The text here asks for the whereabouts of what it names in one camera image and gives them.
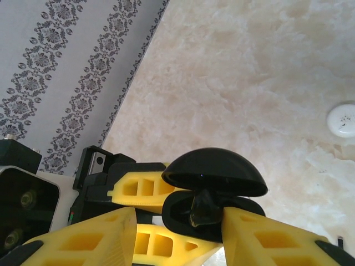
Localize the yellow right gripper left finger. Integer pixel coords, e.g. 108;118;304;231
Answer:
17;206;139;266

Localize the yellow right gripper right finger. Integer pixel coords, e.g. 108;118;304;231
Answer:
222;206;355;266

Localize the black wireless earbud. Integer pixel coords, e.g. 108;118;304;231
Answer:
190;190;224;229

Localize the black earbud charging case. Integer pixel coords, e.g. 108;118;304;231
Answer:
161;147;269;244

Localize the white earbud charging case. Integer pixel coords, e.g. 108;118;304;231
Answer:
326;102;355;138

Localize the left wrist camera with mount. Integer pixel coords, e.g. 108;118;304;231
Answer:
0;165;82;266

